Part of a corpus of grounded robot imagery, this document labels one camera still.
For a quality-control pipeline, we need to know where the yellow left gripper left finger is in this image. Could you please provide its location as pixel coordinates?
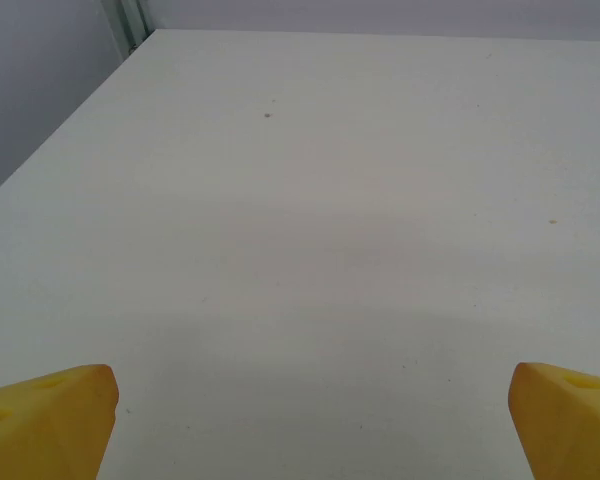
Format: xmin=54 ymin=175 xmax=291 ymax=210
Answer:
xmin=0 ymin=363 xmax=120 ymax=480

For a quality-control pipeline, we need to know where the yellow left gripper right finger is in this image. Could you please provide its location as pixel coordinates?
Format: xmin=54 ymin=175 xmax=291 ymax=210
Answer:
xmin=508 ymin=361 xmax=600 ymax=480

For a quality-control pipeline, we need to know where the aluminium frame post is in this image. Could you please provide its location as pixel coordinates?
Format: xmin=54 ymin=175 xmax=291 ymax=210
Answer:
xmin=101 ymin=0 xmax=157 ymax=57

